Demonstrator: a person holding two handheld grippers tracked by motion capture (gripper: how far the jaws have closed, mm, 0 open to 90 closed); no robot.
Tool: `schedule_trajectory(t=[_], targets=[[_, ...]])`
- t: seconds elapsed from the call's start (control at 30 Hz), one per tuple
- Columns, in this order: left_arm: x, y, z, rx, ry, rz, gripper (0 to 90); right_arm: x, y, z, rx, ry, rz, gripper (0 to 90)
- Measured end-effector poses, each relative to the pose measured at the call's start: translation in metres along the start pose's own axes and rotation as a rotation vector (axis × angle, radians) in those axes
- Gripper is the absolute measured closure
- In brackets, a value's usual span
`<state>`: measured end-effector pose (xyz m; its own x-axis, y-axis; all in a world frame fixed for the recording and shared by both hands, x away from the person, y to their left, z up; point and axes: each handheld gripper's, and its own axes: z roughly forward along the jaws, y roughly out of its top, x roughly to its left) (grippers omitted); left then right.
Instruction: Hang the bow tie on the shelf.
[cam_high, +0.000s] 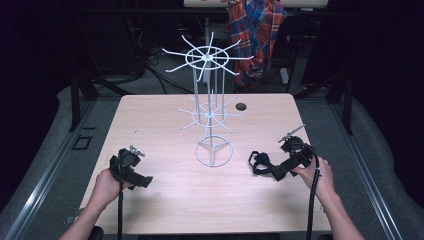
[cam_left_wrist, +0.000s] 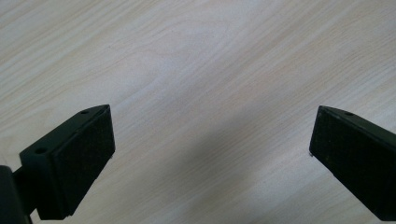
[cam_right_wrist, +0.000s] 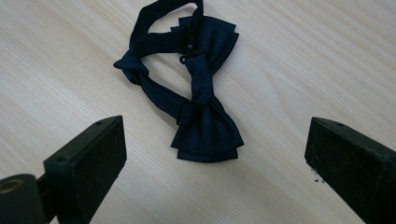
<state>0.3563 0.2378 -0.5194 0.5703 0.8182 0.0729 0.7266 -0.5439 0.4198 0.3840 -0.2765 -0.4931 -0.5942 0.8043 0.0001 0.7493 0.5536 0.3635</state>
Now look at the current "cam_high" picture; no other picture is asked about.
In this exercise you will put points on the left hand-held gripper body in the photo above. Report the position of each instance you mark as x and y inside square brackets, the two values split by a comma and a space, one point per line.
[125, 159]

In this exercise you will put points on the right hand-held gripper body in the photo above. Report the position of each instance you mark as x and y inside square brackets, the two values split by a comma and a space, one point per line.
[298, 152]

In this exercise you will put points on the person's left hand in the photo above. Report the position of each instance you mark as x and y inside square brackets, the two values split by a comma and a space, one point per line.
[107, 187]

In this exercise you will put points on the person's right hand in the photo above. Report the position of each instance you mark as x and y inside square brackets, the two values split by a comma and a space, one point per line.
[320, 180]

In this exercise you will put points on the black tape rectangle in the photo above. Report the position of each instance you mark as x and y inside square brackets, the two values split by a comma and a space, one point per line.
[82, 142]

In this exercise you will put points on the black metal stand leg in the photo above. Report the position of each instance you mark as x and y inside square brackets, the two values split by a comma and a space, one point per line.
[348, 106]
[75, 100]

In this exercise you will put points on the plaid cloth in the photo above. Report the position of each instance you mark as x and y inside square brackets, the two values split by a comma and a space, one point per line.
[255, 36]

